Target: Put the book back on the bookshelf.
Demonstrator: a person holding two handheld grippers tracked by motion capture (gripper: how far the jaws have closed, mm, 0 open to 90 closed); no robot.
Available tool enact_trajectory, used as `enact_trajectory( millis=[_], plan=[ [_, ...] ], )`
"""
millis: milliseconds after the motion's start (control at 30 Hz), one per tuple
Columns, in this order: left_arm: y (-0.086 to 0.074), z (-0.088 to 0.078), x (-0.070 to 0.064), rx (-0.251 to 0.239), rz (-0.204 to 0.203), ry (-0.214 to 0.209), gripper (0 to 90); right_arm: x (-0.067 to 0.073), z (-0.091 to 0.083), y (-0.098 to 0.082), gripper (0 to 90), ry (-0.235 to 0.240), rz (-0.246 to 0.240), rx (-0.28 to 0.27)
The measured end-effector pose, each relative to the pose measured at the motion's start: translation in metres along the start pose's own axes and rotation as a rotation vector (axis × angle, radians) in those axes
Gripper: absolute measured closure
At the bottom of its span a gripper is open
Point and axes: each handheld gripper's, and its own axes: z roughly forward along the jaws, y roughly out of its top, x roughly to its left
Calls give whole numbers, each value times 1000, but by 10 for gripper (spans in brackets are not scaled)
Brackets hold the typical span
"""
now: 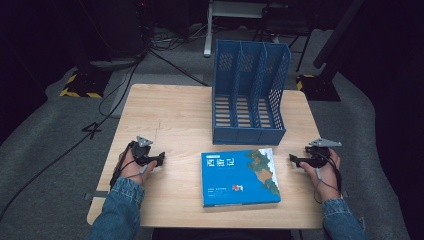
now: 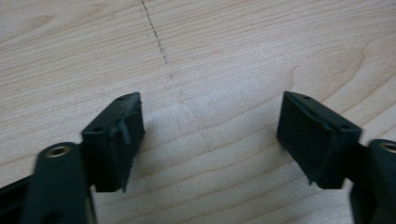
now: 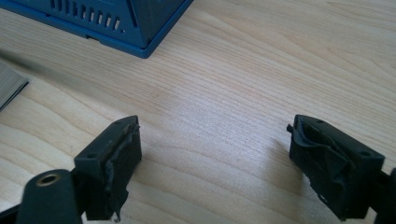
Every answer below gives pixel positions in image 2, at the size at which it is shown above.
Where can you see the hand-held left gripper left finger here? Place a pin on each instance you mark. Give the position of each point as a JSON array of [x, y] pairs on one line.
[[112, 146]]

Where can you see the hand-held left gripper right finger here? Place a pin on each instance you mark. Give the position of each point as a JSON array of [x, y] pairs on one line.
[[317, 146]]

